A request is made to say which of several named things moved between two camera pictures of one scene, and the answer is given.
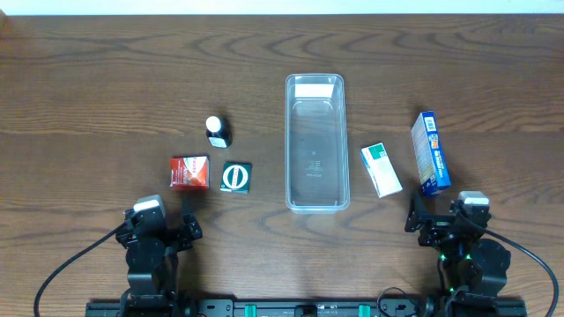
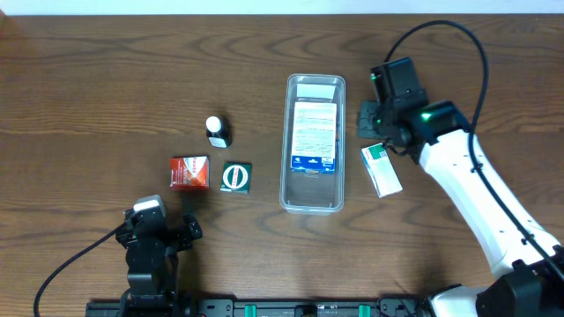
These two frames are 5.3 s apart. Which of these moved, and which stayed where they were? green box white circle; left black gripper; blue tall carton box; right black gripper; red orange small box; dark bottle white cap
Moved: blue tall carton box; right black gripper
Stayed: dark bottle white cap; left black gripper; red orange small box; green box white circle
